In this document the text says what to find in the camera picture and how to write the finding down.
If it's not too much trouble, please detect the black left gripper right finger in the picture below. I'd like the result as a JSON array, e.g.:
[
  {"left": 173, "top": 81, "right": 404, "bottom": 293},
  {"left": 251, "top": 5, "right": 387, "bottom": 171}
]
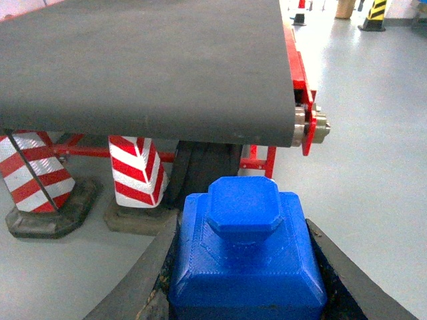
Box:
[{"left": 306, "top": 219, "right": 416, "bottom": 320}]

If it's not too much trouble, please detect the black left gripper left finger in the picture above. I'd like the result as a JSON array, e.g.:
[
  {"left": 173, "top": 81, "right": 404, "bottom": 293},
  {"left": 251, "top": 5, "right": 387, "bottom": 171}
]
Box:
[{"left": 85, "top": 216, "right": 180, "bottom": 319}]

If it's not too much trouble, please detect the blue block part with knob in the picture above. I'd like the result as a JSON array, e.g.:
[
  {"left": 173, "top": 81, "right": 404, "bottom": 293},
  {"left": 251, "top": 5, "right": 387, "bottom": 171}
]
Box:
[{"left": 168, "top": 176, "right": 327, "bottom": 319}]

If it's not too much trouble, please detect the red white striped bollard right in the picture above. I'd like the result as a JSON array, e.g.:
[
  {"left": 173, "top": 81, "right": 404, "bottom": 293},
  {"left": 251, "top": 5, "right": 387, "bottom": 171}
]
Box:
[{"left": 103, "top": 135, "right": 181, "bottom": 237}]

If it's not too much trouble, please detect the red white striped bollard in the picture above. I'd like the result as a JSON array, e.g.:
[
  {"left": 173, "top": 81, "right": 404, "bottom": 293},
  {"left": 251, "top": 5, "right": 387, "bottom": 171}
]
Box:
[
  {"left": 1, "top": 129, "right": 100, "bottom": 239},
  {"left": 103, "top": 135, "right": 181, "bottom": 237}
]

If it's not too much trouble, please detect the red white striped bollard left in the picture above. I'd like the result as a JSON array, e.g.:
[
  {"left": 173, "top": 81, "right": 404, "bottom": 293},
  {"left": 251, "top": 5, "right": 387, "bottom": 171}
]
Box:
[{"left": 1, "top": 129, "right": 100, "bottom": 239}]

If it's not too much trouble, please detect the metal conveyor roller end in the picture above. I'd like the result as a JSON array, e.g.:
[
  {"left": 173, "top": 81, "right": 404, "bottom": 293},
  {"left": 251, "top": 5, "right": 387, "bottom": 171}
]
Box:
[{"left": 292, "top": 103, "right": 331, "bottom": 147}]

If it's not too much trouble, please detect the grey conveyor belt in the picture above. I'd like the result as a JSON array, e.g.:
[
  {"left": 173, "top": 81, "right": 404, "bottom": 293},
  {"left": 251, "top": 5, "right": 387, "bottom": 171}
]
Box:
[{"left": 1, "top": 1, "right": 296, "bottom": 147}]

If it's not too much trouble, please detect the yellow black striped bollard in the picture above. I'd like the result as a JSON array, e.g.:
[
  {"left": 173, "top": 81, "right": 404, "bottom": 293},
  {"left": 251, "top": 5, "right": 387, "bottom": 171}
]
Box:
[{"left": 358, "top": 0, "right": 387, "bottom": 32}]

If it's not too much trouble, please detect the red white traffic cone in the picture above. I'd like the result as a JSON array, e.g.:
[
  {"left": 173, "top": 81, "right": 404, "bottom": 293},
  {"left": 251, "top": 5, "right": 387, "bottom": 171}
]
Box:
[{"left": 292, "top": 0, "right": 306, "bottom": 26}]

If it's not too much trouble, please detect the beige plant pot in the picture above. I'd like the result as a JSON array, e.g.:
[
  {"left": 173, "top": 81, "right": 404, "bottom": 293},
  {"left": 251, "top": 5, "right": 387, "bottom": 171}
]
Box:
[{"left": 335, "top": 0, "right": 356, "bottom": 19}]

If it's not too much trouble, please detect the red conveyor frame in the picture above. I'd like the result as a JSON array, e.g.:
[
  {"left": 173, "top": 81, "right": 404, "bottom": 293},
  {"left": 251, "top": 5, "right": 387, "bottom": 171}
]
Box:
[{"left": 40, "top": 23, "right": 319, "bottom": 178}]

